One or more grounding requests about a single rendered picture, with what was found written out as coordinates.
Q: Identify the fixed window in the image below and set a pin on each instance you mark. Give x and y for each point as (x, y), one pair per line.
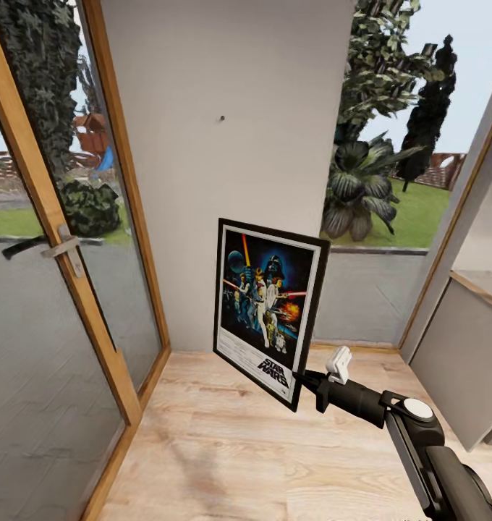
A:
(413, 128)

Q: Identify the door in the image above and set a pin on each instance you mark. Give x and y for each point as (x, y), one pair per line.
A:
(83, 335)

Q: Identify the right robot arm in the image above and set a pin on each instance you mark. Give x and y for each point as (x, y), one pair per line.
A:
(446, 489)

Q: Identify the poster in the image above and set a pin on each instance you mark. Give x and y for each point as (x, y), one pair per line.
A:
(268, 288)

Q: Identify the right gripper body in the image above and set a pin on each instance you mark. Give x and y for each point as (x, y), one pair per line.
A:
(345, 396)

